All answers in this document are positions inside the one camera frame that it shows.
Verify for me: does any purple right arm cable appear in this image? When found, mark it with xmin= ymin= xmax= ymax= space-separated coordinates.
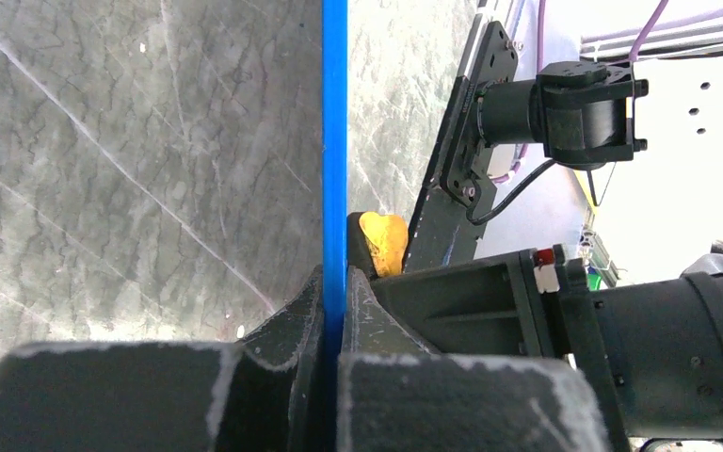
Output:
xmin=489 ymin=0 xmax=671 ymax=186

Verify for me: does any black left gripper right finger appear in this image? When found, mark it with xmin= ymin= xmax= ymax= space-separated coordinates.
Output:
xmin=337 ymin=267 xmax=611 ymax=451

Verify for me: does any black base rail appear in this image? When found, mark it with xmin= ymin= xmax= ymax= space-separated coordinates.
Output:
xmin=403 ymin=1 xmax=519 ymax=272

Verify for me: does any yellow black eraser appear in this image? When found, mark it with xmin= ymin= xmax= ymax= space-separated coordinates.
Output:
xmin=346 ymin=212 xmax=409 ymax=279

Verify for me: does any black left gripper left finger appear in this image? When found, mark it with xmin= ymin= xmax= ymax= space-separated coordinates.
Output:
xmin=0 ymin=268 xmax=326 ymax=451

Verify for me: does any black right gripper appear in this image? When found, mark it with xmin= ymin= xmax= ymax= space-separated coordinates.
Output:
xmin=372 ymin=245 xmax=632 ymax=451

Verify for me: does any blue framed whiteboard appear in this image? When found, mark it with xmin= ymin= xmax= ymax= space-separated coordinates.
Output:
xmin=322 ymin=0 xmax=348 ymax=451

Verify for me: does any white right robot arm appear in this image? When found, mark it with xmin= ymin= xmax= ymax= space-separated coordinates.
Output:
xmin=373 ymin=57 xmax=723 ymax=451

